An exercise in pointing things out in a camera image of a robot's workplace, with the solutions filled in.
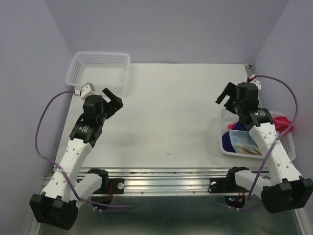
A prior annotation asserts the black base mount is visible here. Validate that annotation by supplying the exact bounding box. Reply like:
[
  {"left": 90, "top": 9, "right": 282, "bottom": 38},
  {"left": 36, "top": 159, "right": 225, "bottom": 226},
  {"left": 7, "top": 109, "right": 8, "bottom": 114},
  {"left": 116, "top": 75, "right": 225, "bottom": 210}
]
[
  {"left": 206, "top": 177, "right": 252, "bottom": 195},
  {"left": 75, "top": 178, "right": 126, "bottom": 196}
]

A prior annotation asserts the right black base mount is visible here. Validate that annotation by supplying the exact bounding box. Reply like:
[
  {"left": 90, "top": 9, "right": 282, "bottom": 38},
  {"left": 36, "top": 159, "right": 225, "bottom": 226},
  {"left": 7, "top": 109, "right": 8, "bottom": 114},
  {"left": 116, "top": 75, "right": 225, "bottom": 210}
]
[{"left": 206, "top": 177, "right": 252, "bottom": 195}]

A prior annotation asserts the polka dot striped towel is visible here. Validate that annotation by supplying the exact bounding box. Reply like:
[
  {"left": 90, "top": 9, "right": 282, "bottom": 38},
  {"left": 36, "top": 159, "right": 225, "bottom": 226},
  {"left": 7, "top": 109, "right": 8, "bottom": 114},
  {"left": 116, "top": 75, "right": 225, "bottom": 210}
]
[{"left": 229, "top": 130, "right": 262, "bottom": 156}]

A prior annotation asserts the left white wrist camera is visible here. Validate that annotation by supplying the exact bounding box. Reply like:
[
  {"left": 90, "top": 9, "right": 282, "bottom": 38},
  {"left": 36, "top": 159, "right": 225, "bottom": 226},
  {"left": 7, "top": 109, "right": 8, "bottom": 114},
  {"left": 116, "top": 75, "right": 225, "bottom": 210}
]
[{"left": 74, "top": 82, "right": 96, "bottom": 101}]

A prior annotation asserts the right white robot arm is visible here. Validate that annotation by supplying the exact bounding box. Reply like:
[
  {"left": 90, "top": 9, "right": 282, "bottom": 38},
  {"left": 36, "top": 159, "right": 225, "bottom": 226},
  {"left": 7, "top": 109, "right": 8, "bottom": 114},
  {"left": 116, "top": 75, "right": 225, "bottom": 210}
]
[{"left": 216, "top": 82, "right": 313, "bottom": 213}]

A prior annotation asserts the white plastic basket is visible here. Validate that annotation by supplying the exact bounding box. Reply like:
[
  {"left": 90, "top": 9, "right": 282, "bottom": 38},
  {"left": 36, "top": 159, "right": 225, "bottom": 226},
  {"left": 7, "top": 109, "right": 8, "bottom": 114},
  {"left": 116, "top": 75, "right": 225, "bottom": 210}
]
[
  {"left": 219, "top": 109, "right": 296, "bottom": 161},
  {"left": 65, "top": 51, "right": 130, "bottom": 93}
]

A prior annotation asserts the right white plastic basket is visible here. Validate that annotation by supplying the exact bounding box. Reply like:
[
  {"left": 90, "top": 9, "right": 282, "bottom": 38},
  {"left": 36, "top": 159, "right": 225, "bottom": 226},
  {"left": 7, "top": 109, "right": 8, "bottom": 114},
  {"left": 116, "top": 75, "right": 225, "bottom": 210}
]
[{"left": 219, "top": 109, "right": 296, "bottom": 161}]

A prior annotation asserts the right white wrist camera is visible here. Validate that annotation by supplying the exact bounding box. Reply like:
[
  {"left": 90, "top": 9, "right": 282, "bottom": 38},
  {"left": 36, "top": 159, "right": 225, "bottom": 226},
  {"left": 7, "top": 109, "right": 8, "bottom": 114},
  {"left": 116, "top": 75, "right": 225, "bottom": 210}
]
[{"left": 246, "top": 74, "right": 262, "bottom": 90}]

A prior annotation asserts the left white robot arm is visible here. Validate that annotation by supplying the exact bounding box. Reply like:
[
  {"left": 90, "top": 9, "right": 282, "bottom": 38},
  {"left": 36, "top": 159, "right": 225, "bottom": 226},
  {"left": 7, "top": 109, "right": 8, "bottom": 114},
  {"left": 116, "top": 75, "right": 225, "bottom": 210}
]
[{"left": 29, "top": 83, "right": 123, "bottom": 230}]

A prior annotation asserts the left white plastic basket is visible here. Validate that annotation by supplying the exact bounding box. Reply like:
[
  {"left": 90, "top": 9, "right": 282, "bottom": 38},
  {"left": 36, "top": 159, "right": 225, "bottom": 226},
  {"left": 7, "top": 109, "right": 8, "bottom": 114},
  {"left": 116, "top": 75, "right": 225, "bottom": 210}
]
[{"left": 65, "top": 51, "right": 130, "bottom": 93}]

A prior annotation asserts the pink towel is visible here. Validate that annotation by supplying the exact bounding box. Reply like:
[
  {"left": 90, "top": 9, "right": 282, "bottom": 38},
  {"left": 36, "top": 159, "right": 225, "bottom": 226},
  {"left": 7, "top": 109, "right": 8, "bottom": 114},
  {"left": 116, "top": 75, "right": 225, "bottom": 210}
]
[{"left": 228, "top": 116, "right": 291, "bottom": 134}]

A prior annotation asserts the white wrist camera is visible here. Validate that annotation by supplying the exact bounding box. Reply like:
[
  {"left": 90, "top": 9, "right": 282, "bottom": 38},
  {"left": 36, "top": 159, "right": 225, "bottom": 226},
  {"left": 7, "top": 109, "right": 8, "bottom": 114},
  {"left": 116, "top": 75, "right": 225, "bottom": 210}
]
[
  {"left": 246, "top": 74, "right": 262, "bottom": 90},
  {"left": 74, "top": 82, "right": 96, "bottom": 101}
]

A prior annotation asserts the aluminium rail frame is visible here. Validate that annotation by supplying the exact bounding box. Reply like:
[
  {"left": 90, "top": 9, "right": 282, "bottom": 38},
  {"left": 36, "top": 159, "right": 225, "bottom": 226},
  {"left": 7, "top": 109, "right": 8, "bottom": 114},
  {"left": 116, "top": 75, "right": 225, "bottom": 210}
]
[{"left": 29, "top": 63, "right": 313, "bottom": 235}]

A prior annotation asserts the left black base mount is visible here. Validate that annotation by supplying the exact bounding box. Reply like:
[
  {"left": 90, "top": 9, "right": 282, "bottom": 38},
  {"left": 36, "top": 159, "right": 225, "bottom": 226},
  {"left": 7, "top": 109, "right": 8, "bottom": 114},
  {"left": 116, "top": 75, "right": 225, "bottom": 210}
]
[{"left": 75, "top": 178, "right": 126, "bottom": 196}]

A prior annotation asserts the purple towel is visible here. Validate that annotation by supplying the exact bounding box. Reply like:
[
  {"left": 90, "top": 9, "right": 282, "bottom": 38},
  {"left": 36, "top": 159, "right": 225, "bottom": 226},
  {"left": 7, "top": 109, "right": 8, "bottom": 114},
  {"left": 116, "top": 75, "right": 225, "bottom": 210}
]
[{"left": 222, "top": 121, "right": 246, "bottom": 153}]

